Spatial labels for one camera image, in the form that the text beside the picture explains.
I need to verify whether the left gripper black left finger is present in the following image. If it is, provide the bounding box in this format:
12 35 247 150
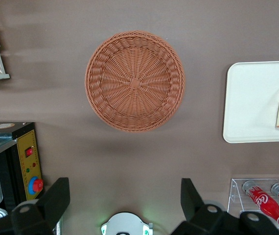
11 177 71 235

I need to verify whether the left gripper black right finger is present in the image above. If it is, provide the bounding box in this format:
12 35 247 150
172 178 239 235

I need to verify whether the cream plastic tray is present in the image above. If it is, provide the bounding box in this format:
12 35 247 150
222 60 279 144

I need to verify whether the round brown wicker basket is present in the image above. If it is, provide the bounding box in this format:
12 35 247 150
84 30 186 133

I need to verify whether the clear acrylic bottle rack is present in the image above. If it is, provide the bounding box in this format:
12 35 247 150
227 178 279 235

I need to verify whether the black food warmer appliance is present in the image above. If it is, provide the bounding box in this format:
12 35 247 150
0 121 45 221

